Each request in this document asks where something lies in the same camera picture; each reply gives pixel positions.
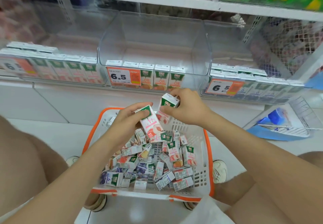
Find person's left forearm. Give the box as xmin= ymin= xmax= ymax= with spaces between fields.
xmin=0 ymin=130 xmax=127 ymax=224

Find person's right white shoe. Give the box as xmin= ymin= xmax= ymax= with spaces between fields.
xmin=213 ymin=159 xmax=228 ymax=184

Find person's right forearm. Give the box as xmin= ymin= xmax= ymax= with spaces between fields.
xmin=204 ymin=114 xmax=323 ymax=224

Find person's leg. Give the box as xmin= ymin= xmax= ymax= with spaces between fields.
xmin=213 ymin=152 xmax=323 ymax=224
xmin=0 ymin=115 xmax=69 ymax=217

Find white shopping basket orange handles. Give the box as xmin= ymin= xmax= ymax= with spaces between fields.
xmin=82 ymin=107 xmax=215 ymax=203

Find blue plastic packet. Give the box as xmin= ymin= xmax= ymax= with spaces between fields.
xmin=258 ymin=108 xmax=287 ymax=127

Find orange white price tag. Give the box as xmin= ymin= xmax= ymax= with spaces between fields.
xmin=106 ymin=66 xmax=142 ymax=87
xmin=0 ymin=58 xmax=38 ymax=77
xmin=206 ymin=79 xmax=245 ymax=97

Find person's left hand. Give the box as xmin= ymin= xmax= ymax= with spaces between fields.
xmin=108 ymin=102 xmax=154 ymax=152

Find person's right hand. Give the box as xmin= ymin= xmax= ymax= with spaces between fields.
xmin=159 ymin=88 xmax=215 ymax=127

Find person's right leg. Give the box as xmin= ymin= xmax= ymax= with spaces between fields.
xmin=213 ymin=152 xmax=323 ymax=224

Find person's left leg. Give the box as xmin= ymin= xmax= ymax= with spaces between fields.
xmin=0 ymin=115 xmax=69 ymax=217

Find stack of pink snack packets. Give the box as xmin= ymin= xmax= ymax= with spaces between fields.
xmin=0 ymin=0 xmax=48 ymax=44

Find pile of small juice cartons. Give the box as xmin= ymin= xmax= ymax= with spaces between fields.
xmin=100 ymin=128 xmax=197 ymax=191

